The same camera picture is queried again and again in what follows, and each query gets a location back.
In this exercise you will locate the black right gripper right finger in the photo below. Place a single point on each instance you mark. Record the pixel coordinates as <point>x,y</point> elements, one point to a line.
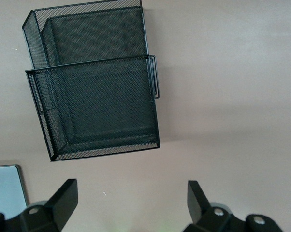
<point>201,212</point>

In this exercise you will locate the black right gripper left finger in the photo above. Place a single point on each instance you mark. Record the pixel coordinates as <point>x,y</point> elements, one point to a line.
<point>56,207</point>

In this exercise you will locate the silver laptop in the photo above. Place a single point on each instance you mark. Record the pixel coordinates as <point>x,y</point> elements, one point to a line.
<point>5,188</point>

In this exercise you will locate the black mesh two-tier organizer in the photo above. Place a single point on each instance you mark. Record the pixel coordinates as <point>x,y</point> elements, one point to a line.
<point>99,108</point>

